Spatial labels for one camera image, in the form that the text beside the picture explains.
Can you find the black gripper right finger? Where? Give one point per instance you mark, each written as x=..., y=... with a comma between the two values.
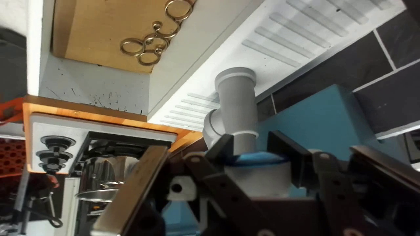
x=332, y=188

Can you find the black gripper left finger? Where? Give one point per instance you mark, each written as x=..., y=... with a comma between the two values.
x=220, y=153

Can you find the grey toy kitchen tap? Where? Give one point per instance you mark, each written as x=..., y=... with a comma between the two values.
x=237, y=100

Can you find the small teal planter box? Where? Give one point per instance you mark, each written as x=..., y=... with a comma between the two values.
x=328, y=118

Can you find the teal blue box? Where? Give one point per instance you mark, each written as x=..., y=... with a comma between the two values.
x=384, y=92

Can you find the black stove knob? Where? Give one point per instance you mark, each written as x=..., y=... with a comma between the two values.
x=54, y=153

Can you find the red mesh crate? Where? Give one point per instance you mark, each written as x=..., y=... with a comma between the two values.
x=10, y=158

